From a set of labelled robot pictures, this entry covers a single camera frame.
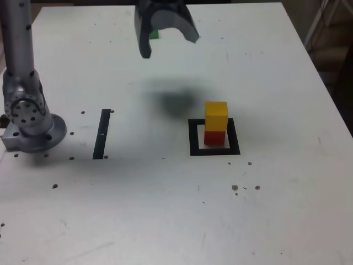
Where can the black tape square outline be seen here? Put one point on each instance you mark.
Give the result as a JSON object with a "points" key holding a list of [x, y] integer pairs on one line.
{"points": [[193, 138]]}

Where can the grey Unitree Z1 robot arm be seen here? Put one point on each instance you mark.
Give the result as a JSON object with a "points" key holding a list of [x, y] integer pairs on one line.
{"points": [[19, 41]]}

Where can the green cube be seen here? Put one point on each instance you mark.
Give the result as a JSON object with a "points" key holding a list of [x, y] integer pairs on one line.
{"points": [[155, 34]]}

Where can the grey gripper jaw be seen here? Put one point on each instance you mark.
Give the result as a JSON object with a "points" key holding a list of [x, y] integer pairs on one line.
{"points": [[187, 25]]}

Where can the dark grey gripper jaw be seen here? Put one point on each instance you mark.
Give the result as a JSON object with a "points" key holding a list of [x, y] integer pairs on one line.
{"points": [[143, 36]]}

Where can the yellow cube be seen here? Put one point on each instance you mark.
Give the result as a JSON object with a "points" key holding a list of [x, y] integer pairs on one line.
{"points": [[216, 118]]}

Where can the white metal frame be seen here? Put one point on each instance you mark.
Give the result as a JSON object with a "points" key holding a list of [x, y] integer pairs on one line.
{"points": [[312, 27]]}

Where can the black tape strip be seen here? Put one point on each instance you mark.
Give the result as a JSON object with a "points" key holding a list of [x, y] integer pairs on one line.
{"points": [[101, 135]]}

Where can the red cube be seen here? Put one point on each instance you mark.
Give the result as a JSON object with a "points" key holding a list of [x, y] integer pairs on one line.
{"points": [[215, 138]]}

